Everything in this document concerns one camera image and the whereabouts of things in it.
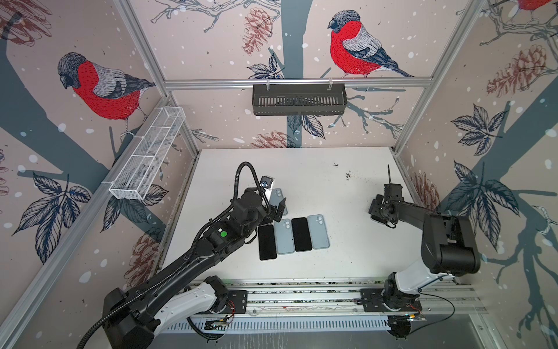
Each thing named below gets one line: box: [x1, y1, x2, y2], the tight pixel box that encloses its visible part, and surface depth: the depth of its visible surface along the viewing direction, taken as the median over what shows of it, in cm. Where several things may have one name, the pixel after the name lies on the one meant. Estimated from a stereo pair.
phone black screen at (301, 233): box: [291, 216, 313, 253], surface depth 91 cm
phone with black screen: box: [257, 224, 277, 262], surface depth 90 cm
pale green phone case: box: [273, 218, 295, 255], surface depth 90 cm
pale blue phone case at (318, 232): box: [307, 214, 331, 250], surface depth 93 cm
